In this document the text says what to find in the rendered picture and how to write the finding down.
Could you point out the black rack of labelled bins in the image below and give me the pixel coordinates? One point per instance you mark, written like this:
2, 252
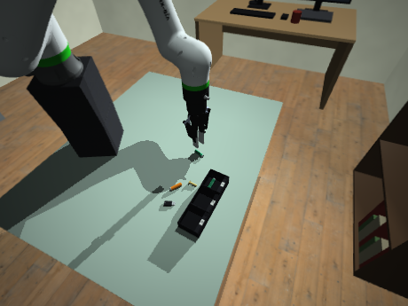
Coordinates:
204, 201

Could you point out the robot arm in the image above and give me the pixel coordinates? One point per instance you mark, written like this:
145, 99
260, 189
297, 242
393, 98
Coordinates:
23, 23

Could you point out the green aa battery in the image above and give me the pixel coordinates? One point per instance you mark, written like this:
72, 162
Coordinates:
200, 154
211, 183

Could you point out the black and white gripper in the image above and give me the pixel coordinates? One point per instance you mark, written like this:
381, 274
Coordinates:
198, 115

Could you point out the orange cylinder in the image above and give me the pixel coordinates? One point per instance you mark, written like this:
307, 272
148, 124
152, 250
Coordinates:
175, 186

